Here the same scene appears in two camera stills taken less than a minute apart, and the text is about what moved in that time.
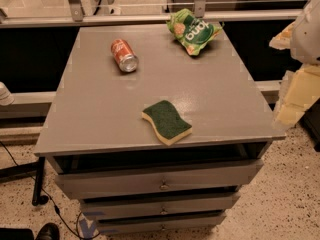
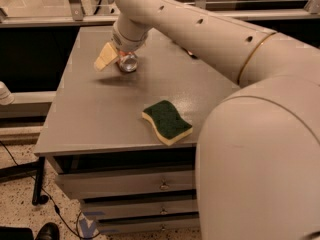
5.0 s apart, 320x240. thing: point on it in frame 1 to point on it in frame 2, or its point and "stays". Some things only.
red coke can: [124, 55] stays
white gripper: [306, 37] to [126, 44]
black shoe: [48, 231] stays
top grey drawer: [160, 179] stays
